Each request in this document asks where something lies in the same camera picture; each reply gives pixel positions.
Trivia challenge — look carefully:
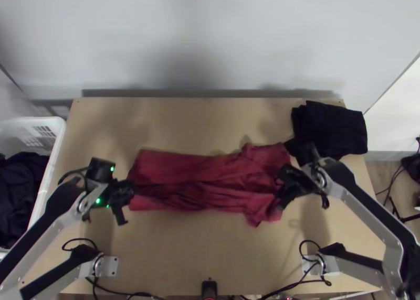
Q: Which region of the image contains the red t-shirt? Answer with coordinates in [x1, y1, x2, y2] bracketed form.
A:
[126, 142, 293, 229]

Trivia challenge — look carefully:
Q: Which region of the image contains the pile of folded clothes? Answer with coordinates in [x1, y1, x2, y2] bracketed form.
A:
[290, 100, 368, 160]

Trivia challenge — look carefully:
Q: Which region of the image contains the white laundry basket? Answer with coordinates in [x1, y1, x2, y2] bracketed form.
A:
[0, 116, 67, 259]

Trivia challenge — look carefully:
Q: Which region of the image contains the heap of clothes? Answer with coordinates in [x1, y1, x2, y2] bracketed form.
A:
[0, 151, 50, 249]

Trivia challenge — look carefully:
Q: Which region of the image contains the black cable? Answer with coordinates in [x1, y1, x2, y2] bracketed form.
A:
[61, 237, 99, 253]
[299, 240, 322, 260]
[375, 160, 407, 197]

